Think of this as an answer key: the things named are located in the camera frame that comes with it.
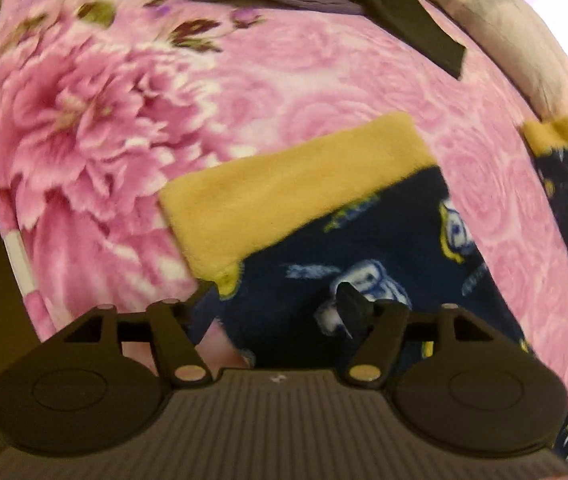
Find navy patterned fleece pajama pants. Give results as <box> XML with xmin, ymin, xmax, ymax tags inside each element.
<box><xmin>159</xmin><ymin>114</ymin><xmax>568</xmax><ymax>463</ymax></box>

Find pink floral bed blanket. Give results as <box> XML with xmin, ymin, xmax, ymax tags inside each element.
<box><xmin>0</xmin><ymin>0</ymin><xmax>568</xmax><ymax>388</ymax></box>

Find folded beige grey quilt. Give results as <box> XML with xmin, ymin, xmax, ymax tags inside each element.
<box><xmin>431</xmin><ymin>0</ymin><xmax>568</xmax><ymax>120</ymax></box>

